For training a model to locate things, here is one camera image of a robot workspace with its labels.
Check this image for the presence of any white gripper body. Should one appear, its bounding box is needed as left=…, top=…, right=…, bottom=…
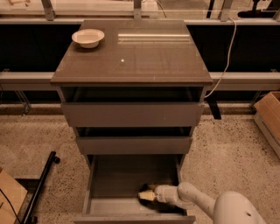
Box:
left=154, top=185, right=179, bottom=204

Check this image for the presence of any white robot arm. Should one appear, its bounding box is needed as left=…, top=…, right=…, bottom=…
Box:
left=138, top=182, right=267, bottom=224

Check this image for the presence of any grey bottom drawer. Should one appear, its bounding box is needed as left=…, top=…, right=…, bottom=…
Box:
left=73, top=154, right=195, bottom=224

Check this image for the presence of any grey drawer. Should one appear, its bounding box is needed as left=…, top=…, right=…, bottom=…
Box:
left=73, top=154, right=195, bottom=224
left=59, top=87, right=204, bottom=128
left=76, top=127, right=193, bottom=155

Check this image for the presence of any grey middle drawer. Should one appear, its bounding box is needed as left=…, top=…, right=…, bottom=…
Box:
left=76, top=127, right=193, bottom=155

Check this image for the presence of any grey drawer cabinet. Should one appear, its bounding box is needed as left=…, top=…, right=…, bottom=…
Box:
left=50, top=19, right=214, bottom=165

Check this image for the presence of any grey top drawer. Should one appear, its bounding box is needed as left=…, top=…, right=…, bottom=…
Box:
left=59, top=87, right=204, bottom=128

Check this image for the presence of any black metal stand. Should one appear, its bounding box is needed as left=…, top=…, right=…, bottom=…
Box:
left=17, top=151, right=60, bottom=224

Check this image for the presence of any cardboard box right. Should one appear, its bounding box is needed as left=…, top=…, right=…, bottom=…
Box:
left=254, top=91, right=280, bottom=158

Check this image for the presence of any cardboard box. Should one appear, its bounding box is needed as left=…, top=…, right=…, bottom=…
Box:
left=254, top=91, right=280, bottom=158
left=0, top=168, right=27, bottom=224

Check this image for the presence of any cardboard box left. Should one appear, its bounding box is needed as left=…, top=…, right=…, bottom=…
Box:
left=0, top=168, right=27, bottom=224

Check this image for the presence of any white bowl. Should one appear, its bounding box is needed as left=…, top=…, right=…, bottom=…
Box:
left=72, top=29, right=105, bottom=49

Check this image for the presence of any metal railing beam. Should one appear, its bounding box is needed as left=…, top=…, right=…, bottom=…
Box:
left=0, top=72, right=280, bottom=91

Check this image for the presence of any black bracket under rail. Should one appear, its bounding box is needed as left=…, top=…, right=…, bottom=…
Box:
left=206, top=93, right=221, bottom=120

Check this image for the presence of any white cable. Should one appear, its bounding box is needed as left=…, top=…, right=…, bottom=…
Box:
left=204, top=17, right=238, bottom=99

